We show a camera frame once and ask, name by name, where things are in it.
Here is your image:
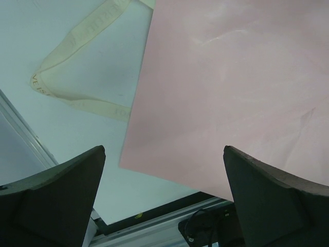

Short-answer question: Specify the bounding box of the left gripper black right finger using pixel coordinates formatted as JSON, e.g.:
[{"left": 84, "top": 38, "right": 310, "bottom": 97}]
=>
[{"left": 223, "top": 146, "right": 328, "bottom": 246}]

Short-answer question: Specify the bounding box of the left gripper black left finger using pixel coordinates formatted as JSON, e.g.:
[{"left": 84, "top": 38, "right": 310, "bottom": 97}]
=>
[{"left": 1, "top": 146, "right": 105, "bottom": 246}]

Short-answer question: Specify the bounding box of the pink paper wrapping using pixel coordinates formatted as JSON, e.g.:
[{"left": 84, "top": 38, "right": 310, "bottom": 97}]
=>
[{"left": 119, "top": 1, "right": 328, "bottom": 200}]

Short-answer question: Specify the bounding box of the cream ribbon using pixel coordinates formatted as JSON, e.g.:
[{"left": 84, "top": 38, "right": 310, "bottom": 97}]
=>
[{"left": 30, "top": 1, "right": 155, "bottom": 125}]

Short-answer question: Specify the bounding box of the left aluminium frame post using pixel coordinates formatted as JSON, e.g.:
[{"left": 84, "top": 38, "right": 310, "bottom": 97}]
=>
[{"left": 1, "top": 91, "right": 59, "bottom": 169}]

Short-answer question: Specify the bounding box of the aluminium front rail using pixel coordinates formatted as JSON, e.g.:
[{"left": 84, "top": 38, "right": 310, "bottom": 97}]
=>
[{"left": 90, "top": 192, "right": 231, "bottom": 247}]

